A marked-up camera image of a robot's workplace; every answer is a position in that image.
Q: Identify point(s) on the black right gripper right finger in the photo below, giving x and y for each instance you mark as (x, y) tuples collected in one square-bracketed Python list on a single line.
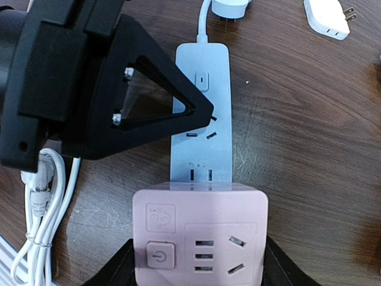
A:
[(280, 270)]

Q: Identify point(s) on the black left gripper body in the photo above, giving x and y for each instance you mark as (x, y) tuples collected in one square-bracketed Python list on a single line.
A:
[(45, 53)]

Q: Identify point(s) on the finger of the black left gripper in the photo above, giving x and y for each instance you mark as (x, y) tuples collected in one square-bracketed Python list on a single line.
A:
[(100, 138), (133, 47)]

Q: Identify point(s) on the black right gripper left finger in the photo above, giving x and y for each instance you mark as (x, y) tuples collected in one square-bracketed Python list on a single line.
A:
[(119, 270)]

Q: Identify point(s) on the pink cube socket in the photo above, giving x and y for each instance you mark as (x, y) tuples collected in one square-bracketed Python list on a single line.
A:
[(199, 234)]

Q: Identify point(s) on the blue-grey power strip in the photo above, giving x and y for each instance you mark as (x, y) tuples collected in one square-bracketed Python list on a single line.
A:
[(201, 157)]

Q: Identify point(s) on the white square adapter plug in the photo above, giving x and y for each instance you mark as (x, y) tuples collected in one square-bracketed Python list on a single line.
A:
[(328, 18)]

